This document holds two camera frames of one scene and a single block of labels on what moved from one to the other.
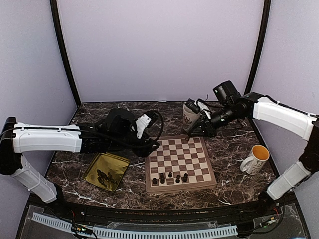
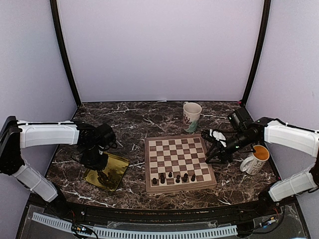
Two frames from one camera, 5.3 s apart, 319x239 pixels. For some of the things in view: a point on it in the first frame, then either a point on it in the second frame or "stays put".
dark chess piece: x=185 y=178 stays put
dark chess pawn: x=162 y=179 stays put
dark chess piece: x=178 y=179 stays put
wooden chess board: x=179 y=165 stays put
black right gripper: x=208 y=129 -> x=222 y=152
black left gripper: x=144 y=149 -> x=100 y=166
